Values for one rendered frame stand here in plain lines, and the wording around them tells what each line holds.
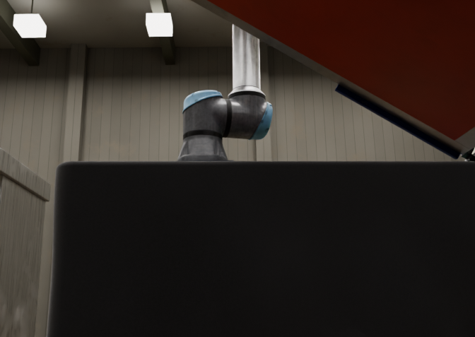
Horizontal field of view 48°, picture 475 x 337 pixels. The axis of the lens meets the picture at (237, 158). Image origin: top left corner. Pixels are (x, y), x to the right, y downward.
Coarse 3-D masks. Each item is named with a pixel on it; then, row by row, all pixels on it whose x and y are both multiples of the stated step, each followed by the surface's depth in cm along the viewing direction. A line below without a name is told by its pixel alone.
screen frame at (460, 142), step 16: (192, 0) 121; (224, 16) 119; (256, 32) 118; (288, 48) 116; (304, 64) 118; (336, 80) 117; (368, 96) 115; (400, 112) 114; (416, 128) 116; (432, 128) 112; (448, 144) 114; (464, 144) 111
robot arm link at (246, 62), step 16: (240, 32) 167; (240, 48) 166; (256, 48) 167; (240, 64) 165; (256, 64) 166; (240, 80) 163; (256, 80) 164; (240, 96) 160; (256, 96) 161; (240, 112) 158; (256, 112) 160; (272, 112) 162; (240, 128) 159; (256, 128) 160
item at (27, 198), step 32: (0, 160) 355; (0, 192) 363; (32, 192) 419; (0, 224) 361; (32, 224) 419; (0, 256) 360; (32, 256) 418; (0, 288) 359; (32, 288) 417; (0, 320) 359; (32, 320) 416
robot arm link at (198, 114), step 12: (192, 96) 157; (204, 96) 156; (216, 96) 158; (192, 108) 156; (204, 108) 155; (216, 108) 156; (228, 108) 158; (192, 120) 155; (204, 120) 154; (216, 120) 156; (228, 120) 157; (228, 132) 159
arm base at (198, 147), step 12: (192, 132) 154; (204, 132) 153; (216, 132) 155; (192, 144) 152; (204, 144) 152; (216, 144) 154; (180, 156) 154; (192, 156) 150; (204, 156) 150; (216, 156) 151
